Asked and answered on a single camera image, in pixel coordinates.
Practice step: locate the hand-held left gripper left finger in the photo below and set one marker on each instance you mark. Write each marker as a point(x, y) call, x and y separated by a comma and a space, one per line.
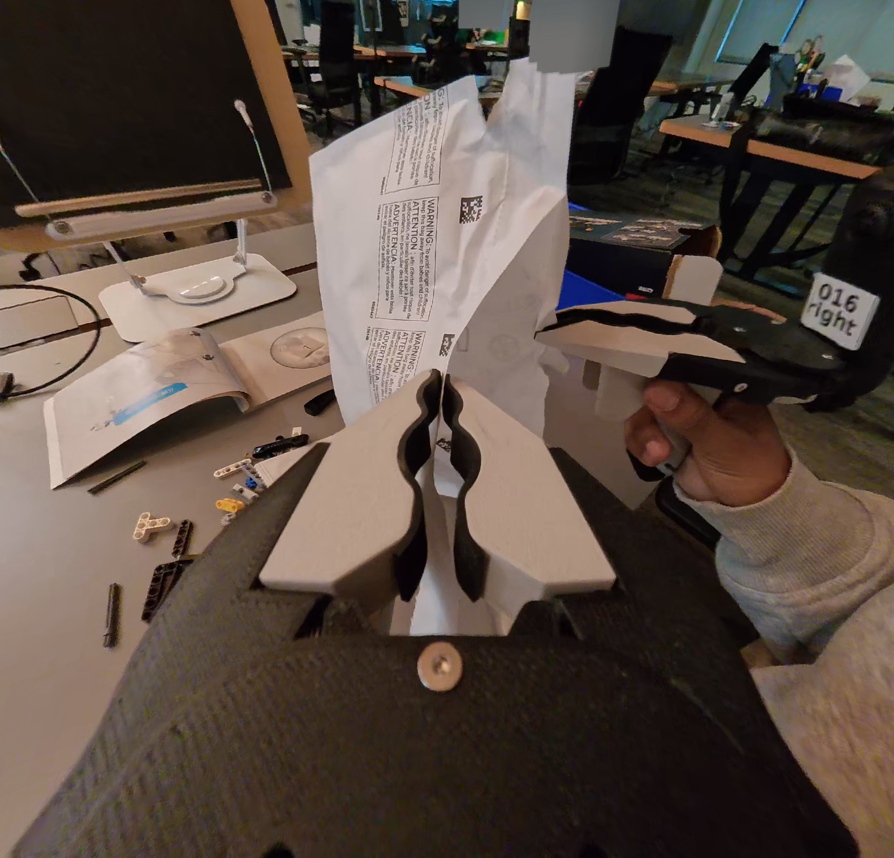
point(342, 516)

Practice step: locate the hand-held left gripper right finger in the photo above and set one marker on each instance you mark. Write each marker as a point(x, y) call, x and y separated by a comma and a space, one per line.
point(538, 523)

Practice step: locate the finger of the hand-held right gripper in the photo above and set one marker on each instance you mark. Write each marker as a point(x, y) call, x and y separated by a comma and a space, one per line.
point(628, 311)
point(628, 352)

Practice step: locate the white paper bag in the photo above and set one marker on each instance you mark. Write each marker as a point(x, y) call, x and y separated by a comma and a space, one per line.
point(391, 278)

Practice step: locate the person's right forearm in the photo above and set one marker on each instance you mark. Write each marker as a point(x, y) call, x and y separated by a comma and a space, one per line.
point(803, 558)

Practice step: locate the dark lego set box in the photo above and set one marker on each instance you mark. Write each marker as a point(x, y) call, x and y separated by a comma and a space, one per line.
point(628, 257)

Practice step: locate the black lego connector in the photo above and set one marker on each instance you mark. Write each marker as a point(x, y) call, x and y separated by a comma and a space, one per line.
point(279, 446)

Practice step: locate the yellow lego piece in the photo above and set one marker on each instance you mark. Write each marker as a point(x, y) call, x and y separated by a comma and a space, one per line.
point(229, 504)

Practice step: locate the black lego beam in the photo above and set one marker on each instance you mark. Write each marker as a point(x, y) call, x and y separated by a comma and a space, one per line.
point(182, 538)

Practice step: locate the white T-shaped lego beam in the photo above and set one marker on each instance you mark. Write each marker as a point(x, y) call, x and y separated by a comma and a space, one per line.
point(146, 526)

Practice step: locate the black lego axle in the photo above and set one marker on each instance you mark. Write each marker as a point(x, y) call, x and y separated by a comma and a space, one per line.
point(112, 613)
point(117, 477)

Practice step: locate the person's right hand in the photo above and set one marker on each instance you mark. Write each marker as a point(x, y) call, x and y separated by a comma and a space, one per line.
point(733, 453)

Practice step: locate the blue plastic bin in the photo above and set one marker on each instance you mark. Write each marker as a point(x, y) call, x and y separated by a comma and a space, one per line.
point(583, 292)

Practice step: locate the wooden office desk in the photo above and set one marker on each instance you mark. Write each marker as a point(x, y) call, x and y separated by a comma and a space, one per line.
point(698, 132)
point(419, 88)

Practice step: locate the black office chair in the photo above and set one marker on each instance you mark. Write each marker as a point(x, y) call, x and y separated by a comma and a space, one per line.
point(335, 55)
point(621, 118)

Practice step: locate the black bag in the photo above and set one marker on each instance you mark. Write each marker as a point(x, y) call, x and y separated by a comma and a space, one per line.
point(824, 132)

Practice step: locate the open instruction booklet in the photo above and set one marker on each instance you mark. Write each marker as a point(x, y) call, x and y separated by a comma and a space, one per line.
point(140, 397)

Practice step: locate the window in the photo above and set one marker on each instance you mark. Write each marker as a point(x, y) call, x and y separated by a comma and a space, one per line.
point(803, 6)

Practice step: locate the grey flat pad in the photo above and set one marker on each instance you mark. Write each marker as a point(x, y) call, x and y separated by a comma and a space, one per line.
point(35, 320)

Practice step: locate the person's grey sweatshirt torso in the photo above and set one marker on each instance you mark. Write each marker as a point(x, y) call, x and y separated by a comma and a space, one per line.
point(838, 732)

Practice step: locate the black lego frame pieces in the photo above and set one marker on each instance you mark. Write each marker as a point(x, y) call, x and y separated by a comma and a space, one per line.
point(159, 589)

